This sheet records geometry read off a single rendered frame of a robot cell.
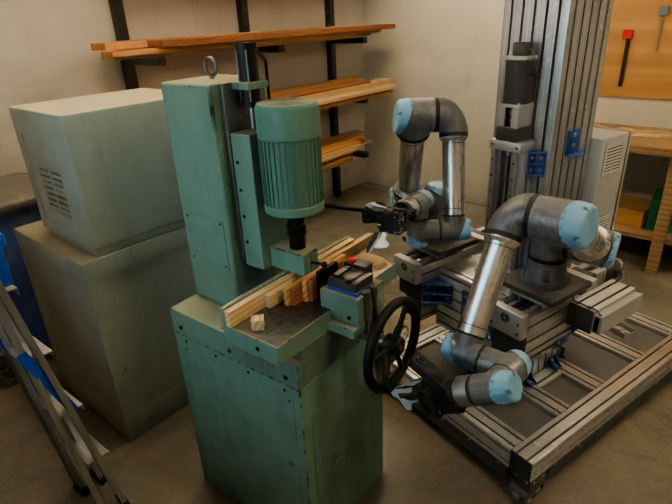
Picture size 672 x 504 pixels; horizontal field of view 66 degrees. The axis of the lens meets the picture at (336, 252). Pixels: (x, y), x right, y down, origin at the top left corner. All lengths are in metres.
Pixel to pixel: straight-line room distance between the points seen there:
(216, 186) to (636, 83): 3.45
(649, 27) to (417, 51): 1.86
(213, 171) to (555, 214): 0.94
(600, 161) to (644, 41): 2.33
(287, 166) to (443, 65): 3.68
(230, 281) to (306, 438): 0.54
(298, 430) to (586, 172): 1.41
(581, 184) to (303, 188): 1.16
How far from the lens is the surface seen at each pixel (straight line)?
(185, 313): 1.79
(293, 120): 1.38
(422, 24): 5.07
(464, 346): 1.38
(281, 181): 1.42
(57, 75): 3.58
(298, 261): 1.55
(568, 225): 1.34
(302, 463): 1.72
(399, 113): 1.77
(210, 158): 1.57
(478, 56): 4.82
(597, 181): 2.17
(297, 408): 1.57
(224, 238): 1.63
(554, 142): 1.95
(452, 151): 1.80
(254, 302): 1.51
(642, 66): 4.41
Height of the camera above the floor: 1.68
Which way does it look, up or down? 25 degrees down
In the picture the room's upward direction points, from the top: 3 degrees counter-clockwise
